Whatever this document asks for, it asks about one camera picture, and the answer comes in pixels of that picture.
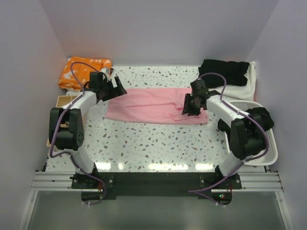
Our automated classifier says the purple cable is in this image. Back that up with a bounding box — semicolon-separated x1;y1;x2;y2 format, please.
49;61;107;206
187;72;269;207

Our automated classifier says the black folded t-shirt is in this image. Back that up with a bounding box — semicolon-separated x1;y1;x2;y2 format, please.
198;59;249;86

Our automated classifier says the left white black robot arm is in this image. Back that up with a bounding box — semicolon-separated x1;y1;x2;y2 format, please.
48;71;127;188

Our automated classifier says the white plastic laundry basket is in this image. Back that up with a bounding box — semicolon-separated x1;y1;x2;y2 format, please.
229;100;278;166

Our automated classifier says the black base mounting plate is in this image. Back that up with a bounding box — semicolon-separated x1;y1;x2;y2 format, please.
71;171;240;200

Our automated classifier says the pink t-shirt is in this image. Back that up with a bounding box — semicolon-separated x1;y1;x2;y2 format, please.
105;88;208;125

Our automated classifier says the aluminium rail frame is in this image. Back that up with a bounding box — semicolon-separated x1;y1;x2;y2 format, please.
30;155;285;192

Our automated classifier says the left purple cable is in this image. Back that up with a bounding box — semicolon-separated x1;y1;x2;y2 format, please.
49;61;107;206

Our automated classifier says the black t-shirt in basket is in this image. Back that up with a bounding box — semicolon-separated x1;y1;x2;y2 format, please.
217;107;274;135

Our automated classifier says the wooden compartment tray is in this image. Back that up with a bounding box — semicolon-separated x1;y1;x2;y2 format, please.
46;95;77;148

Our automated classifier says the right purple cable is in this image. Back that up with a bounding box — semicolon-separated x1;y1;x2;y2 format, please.
187;72;269;207

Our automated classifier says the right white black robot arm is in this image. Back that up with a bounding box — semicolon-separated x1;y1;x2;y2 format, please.
182;79;269;189

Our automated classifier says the orange white folded t-shirt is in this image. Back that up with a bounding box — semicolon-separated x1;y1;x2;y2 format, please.
58;56;112;91

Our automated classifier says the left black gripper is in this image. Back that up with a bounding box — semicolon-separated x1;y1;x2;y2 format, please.
100;76;127;102

